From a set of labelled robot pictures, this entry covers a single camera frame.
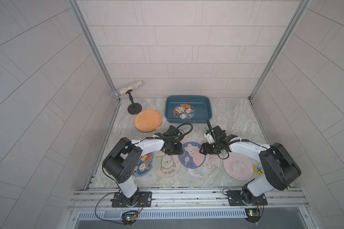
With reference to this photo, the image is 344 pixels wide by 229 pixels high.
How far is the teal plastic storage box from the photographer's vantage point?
1052 millimetres

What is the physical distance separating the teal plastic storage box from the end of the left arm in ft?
0.87

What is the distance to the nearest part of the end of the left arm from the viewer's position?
68 cm
